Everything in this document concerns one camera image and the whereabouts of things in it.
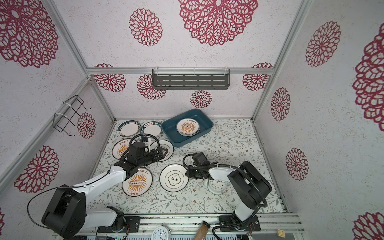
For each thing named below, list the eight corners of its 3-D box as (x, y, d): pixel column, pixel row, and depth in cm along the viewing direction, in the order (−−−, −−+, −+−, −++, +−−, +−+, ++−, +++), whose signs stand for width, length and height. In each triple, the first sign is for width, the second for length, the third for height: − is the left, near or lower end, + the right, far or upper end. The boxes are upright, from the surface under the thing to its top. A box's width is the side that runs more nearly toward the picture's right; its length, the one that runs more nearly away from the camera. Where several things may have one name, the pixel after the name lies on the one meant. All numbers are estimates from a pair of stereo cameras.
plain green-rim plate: (115, 137, 112) (114, 135, 111) (121, 122, 122) (120, 120, 121) (138, 137, 112) (137, 135, 111) (142, 122, 122) (142, 120, 121)
